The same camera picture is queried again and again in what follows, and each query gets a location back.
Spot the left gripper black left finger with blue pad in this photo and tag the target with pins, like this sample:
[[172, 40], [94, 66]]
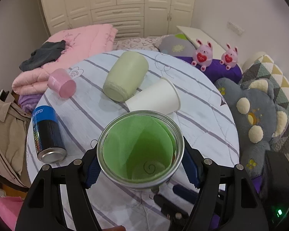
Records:
[[43, 208]]

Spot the pink plastic cup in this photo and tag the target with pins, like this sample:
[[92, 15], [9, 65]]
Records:
[[61, 82]]

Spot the white low cabinet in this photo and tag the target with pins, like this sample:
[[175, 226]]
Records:
[[193, 34]]

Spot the glass jar green pink liner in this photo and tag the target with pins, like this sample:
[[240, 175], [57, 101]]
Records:
[[140, 150]]

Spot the pale green cup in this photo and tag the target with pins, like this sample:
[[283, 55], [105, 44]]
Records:
[[126, 75]]

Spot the beige jacket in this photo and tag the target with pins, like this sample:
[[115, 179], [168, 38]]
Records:
[[14, 125]]

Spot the white wall socket strip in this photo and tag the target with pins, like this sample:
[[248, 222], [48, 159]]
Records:
[[235, 28]]

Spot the dark grey garment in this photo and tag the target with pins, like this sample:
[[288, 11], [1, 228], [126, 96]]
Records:
[[48, 52]]

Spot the grey bear plush cushion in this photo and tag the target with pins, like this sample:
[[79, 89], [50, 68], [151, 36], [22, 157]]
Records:
[[259, 121]]

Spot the heart pattern bedsheet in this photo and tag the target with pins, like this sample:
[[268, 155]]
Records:
[[138, 43]]

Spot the right pink bunny plush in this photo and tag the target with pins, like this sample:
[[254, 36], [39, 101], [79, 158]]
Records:
[[230, 57]]

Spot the blue black spray can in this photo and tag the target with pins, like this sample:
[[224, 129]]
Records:
[[48, 141]]

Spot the pink folded quilt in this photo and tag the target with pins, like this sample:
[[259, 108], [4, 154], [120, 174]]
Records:
[[81, 43]]

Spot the cream wardrobe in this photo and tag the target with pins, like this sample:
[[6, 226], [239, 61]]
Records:
[[132, 18]]

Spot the triangle pattern quilted blanket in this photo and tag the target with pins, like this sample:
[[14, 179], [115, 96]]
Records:
[[264, 67]]

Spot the white paper cup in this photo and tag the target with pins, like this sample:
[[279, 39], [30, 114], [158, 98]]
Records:
[[160, 97]]

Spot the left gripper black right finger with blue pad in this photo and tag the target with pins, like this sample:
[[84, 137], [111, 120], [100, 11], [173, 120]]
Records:
[[227, 192]]

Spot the grey flower pillow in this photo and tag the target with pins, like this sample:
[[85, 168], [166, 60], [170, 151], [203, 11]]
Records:
[[176, 45]]

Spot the striped white tablecloth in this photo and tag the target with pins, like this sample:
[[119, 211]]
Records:
[[205, 121]]

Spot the purple cushion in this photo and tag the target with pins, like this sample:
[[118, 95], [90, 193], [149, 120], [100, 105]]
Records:
[[216, 71]]

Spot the pink bunny plush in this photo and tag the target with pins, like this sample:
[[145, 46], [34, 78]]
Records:
[[230, 57], [203, 55]]

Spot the purple folded blanket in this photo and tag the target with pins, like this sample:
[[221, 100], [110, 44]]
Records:
[[28, 102]]

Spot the left pink bunny plush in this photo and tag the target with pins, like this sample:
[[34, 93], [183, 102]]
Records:
[[203, 55]]

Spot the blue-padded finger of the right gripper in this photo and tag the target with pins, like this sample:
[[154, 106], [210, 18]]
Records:
[[185, 193]]

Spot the pink bag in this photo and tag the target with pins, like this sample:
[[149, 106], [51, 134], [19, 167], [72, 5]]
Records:
[[10, 209]]

